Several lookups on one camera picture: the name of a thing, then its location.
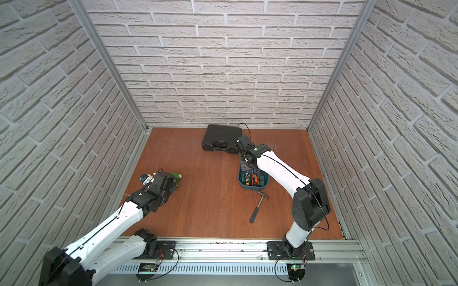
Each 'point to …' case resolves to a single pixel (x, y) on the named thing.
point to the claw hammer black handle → (256, 209)
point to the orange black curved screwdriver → (256, 179)
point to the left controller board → (147, 267)
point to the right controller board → (296, 269)
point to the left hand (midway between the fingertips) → (173, 181)
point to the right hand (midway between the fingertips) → (253, 163)
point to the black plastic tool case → (221, 138)
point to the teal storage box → (241, 178)
